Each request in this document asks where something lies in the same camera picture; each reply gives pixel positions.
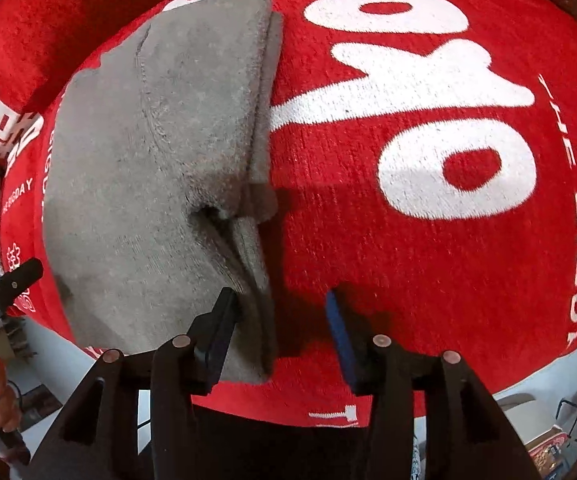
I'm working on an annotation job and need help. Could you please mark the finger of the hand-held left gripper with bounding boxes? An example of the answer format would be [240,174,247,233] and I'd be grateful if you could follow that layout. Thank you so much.
[0,257,44,318]

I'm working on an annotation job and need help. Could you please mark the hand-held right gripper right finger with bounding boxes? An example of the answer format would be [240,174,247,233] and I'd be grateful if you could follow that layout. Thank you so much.
[325,287,544,480]

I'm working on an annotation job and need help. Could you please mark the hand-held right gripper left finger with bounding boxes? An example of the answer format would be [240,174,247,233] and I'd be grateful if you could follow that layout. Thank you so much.
[23,287,243,480]

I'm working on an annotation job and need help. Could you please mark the grey towel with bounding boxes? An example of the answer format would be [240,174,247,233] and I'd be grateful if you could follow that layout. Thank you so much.
[42,0,285,386]

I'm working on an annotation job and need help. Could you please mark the person's left hand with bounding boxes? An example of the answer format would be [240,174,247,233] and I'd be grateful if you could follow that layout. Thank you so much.
[0,357,22,433]

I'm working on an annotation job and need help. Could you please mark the red printed blanket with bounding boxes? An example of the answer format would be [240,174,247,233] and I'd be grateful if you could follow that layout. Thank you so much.
[0,0,577,429]

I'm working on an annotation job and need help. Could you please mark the red patterned box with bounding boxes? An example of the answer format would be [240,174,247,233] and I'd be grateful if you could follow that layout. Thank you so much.
[527,427,577,467]

